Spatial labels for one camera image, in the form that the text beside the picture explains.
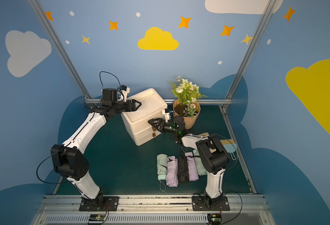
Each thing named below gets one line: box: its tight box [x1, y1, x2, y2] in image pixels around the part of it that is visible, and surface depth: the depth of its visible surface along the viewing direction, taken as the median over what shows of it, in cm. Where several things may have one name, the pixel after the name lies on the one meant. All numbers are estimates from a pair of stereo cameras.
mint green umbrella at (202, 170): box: [192, 149, 208, 176], surface depth 86 cm
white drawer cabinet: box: [120, 88, 168, 146], surface depth 90 cm
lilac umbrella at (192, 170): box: [184, 151, 200, 182], surface depth 86 cm
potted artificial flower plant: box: [169, 75, 209, 130], surface depth 94 cm
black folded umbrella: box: [177, 155, 190, 184], surface depth 85 cm
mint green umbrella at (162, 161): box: [157, 153, 168, 192], surface depth 86 cm
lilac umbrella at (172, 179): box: [165, 155, 179, 188], surface depth 84 cm
